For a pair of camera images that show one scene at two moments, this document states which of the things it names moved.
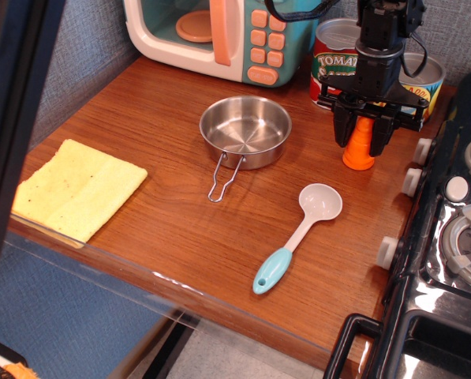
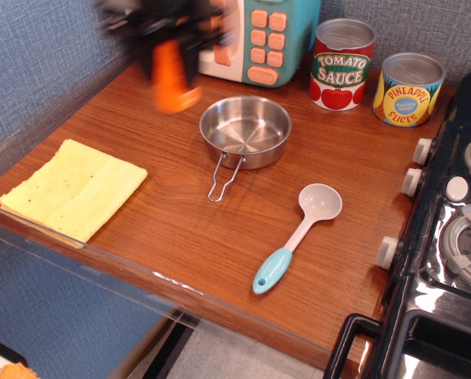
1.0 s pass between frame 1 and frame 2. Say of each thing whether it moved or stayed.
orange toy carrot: moved
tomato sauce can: stayed
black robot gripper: moved
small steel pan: stayed
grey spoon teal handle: stayed
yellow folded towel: stayed
